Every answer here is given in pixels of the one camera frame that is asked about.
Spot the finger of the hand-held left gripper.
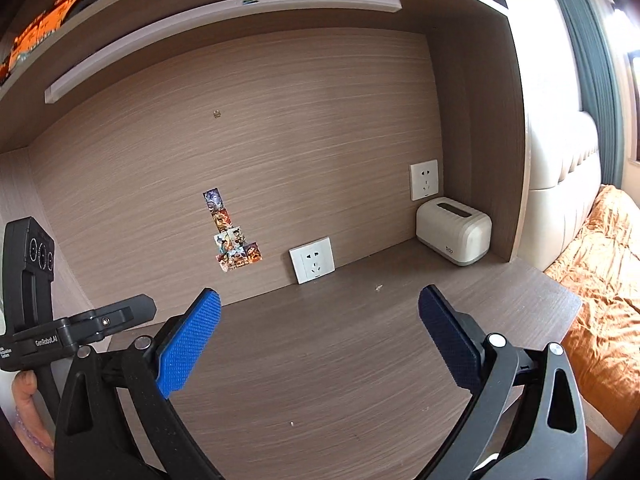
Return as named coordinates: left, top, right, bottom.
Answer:
left=64, top=294, right=158, bottom=345

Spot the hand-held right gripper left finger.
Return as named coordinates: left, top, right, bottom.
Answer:
left=52, top=287, right=223, bottom=480

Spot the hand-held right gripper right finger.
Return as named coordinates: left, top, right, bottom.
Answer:
left=417, top=284, right=590, bottom=480

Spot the person's left forearm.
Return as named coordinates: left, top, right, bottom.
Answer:
left=20, top=407, right=57, bottom=478

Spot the person's left hand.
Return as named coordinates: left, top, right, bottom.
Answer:
left=11, top=371, right=40, bottom=412

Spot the group of colourful stickers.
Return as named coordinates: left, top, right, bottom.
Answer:
left=202, top=187, right=263, bottom=273

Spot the white tissue box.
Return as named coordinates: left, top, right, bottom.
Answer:
left=416, top=197, right=493, bottom=267

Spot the bed with orange cover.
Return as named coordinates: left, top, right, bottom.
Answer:
left=542, top=184, right=640, bottom=448

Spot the white padded headboard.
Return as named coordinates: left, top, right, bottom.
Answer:
left=525, top=110, right=603, bottom=271

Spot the wooden desk with shelf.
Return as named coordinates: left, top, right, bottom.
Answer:
left=0, top=0, right=583, bottom=480

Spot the orange toy car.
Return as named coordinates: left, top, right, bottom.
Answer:
left=0, top=0, right=173, bottom=86

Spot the white light bar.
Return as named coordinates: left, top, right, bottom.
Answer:
left=44, top=0, right=403, bottom=105

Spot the dark grey curtain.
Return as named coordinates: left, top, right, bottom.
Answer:
left=542, top=0, right=626, bottom=126

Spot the white wall socket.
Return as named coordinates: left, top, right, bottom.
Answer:
left=410, top=159, right=440, bottom=202
left=289, top=236, right=336, bottom=285

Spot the purple bead bracelet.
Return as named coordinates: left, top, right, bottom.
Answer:
left=14, top=402, right=53, bottom=456

